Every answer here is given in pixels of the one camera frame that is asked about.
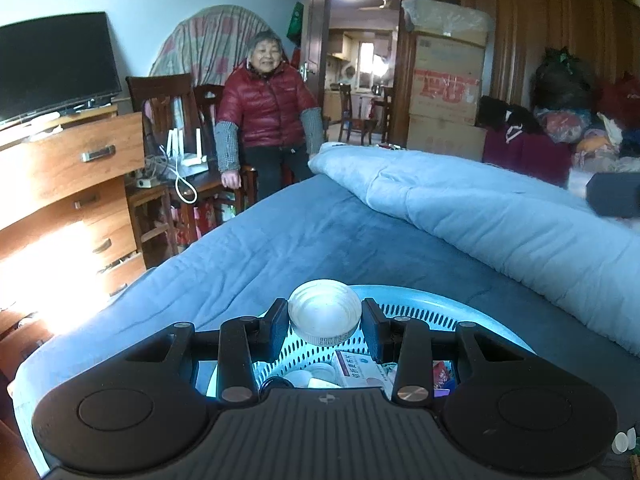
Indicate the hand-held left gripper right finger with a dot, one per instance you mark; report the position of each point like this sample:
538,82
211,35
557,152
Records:
372,332

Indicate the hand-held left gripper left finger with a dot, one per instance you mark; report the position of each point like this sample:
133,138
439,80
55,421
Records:
278,332

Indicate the white round plastic jar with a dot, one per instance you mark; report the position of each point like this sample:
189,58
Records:
324,310

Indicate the light blue plastic basket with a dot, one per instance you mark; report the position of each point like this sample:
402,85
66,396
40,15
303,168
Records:
440,310

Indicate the white and red medicine box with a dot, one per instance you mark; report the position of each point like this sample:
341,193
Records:
360,367

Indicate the small white cup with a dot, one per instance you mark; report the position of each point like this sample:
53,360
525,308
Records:
315,374

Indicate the pile of colourful clothes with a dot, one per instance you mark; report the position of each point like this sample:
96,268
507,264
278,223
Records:
595,135

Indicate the red printed packet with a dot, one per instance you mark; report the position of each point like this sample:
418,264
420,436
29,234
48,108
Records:
442,375

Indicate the blue bed sheet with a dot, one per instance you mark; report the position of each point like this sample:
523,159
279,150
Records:
300,240

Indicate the red cloth bag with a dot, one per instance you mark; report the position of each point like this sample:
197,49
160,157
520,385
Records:
622,97

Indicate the black plastic bag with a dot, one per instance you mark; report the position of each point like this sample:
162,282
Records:
562,80

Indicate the light blue quilt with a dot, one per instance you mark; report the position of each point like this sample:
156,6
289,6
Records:
475,210

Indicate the black cloth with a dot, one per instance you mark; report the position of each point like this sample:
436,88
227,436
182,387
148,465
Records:
500,112

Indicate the plain cardboard box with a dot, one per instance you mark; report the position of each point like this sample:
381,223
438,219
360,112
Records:
442,140

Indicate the small wooden side table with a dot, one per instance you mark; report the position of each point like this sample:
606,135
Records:
150,200

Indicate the white router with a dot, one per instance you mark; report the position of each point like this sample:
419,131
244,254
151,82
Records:
187,157

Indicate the pile of clothes and bags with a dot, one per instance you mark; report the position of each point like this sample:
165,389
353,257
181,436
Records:
525,20

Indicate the white power strip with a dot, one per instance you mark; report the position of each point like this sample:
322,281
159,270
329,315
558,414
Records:
146,182

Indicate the red printed cardboard box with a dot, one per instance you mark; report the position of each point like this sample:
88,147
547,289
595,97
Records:
447,80

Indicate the wooden dining chair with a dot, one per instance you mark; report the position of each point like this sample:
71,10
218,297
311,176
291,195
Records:
352,110

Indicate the small white bottle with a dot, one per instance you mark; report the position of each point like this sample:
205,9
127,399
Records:
624,441

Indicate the plastic covered cardboard box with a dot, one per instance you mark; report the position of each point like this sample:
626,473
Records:
445,15

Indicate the wooden dresser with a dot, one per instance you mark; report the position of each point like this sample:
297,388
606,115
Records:
55,195

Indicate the checked cloth covered round board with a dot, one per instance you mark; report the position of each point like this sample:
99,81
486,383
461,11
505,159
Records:
210,45

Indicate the wooden door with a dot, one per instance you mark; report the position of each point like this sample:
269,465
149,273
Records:
312,35

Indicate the green hanging ornament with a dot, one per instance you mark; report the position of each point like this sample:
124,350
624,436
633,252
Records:
296,20

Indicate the black flat television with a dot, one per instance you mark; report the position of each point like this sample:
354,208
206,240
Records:
55,67

